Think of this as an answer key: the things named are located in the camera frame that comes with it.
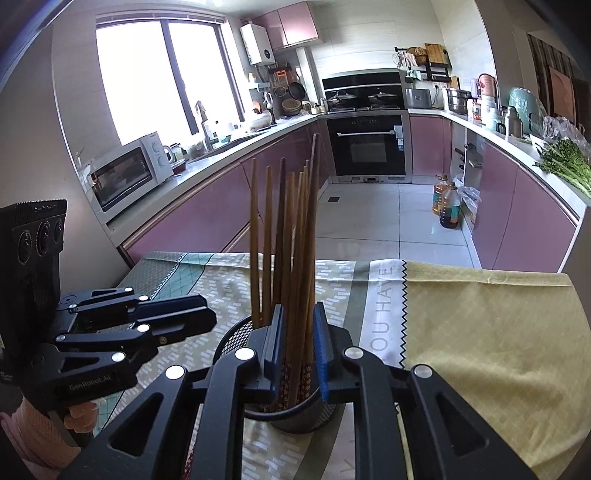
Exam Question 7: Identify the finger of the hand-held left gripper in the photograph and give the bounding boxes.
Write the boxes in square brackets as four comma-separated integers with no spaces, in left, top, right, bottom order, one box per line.
[56,287,214,324]
[54,308,218,366]

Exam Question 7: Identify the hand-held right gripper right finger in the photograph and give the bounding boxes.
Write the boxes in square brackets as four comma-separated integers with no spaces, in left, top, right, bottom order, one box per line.
[314,302,539,480]

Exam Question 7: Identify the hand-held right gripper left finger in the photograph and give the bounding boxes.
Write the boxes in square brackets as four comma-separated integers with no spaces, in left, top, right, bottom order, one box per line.
[58,304,286,480]

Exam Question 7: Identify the black mesh utensil holder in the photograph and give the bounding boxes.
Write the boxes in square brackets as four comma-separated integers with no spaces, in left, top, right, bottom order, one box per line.
[211,314,365,435]

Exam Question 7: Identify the bunch of light bamboo chopsticks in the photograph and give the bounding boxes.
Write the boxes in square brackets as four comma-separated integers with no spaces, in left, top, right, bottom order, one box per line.
[283,133,324,414]

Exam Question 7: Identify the dark brown wooden chopstick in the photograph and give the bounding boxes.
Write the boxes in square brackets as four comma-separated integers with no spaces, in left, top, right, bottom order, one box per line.
[274,158,287,309]

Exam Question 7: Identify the person's left forearm pink sleeve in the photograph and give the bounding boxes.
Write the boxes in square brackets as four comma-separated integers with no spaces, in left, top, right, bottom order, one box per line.
[0,394,79,472]

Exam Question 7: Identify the person's left hand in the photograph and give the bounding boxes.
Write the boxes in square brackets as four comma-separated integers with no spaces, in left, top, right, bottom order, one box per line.
[62,401,100,439]

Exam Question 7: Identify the pink base cabinets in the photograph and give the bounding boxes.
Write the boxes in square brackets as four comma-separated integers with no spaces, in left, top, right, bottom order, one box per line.
[117,122,331,266]
[410,115,580,273]

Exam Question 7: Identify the patterned tablecloth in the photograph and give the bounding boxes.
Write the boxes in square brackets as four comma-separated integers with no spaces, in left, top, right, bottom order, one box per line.
[95,251,591,480]

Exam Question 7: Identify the white microwave oven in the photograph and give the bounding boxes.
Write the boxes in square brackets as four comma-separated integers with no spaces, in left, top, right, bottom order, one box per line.
[87,131,175,213]

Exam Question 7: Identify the dark cooking oil bottle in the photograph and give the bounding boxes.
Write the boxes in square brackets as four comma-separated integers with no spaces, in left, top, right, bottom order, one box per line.
[438,181,462,230]

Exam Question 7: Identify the yellow cooking oil bottle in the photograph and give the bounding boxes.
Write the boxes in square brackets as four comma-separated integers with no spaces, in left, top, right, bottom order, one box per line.
[431,174,451,217]

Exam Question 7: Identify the steel sink faucet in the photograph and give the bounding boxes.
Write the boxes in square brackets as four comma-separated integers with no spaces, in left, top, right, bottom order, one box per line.
[195,100,215,151]

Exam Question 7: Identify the black built-in oven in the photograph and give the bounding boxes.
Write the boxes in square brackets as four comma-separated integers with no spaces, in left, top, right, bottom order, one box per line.
[327,114,409,178]

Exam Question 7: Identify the kitchen window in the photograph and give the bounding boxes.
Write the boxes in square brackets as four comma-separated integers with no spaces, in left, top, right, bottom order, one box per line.
[96,19,245,146]

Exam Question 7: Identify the black range hood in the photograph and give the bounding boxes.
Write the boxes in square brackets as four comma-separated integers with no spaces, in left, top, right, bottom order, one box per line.
[322,71,403,92]

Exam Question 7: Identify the white water heater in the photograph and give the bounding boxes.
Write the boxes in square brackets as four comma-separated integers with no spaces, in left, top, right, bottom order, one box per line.
[240,22,275,66]

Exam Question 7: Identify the stainless steel pot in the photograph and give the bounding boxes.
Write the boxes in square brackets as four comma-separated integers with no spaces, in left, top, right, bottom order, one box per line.
[445,89,472,114]

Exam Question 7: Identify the steel thermos bottle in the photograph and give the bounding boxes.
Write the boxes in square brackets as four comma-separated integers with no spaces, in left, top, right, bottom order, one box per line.
[503,106,522,138]

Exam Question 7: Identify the bunch of green vegetables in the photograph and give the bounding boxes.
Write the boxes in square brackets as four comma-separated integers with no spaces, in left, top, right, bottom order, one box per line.
[533,138,591,199]

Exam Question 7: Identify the teal kitchen appliance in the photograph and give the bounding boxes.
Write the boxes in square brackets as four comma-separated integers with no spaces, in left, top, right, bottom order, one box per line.
[509,87,546,134]

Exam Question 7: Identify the clear plastic bag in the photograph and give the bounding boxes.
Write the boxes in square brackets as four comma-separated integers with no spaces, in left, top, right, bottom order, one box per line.
[541,115,585,146]

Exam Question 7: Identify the black wall rack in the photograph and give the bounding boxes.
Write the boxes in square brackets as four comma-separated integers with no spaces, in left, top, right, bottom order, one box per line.
[394,46,452,83]

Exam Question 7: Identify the pink wall cabinet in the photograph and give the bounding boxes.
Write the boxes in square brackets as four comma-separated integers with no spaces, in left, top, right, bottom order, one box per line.
[253,1,319,51]

